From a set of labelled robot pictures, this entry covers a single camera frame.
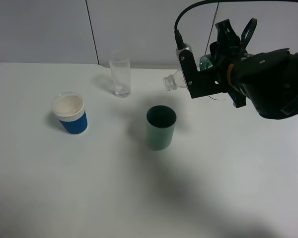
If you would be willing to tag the wrist camera on grey bracket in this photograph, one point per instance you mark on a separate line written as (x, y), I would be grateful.
(199, 83)

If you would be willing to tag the tall clear glass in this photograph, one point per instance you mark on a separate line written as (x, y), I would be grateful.
(121, 73)

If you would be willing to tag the teal plastic cup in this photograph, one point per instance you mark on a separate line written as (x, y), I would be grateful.
(161, 121)

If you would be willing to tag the clear bottle with green label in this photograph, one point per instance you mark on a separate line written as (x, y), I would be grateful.
(175, 81)

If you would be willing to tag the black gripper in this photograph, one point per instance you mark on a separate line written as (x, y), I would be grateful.
(226, 53)

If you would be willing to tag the blue paper cup white lid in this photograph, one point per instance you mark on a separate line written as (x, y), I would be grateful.
(69, 109)

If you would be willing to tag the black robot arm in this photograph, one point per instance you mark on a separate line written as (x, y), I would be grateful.
(269, 80)

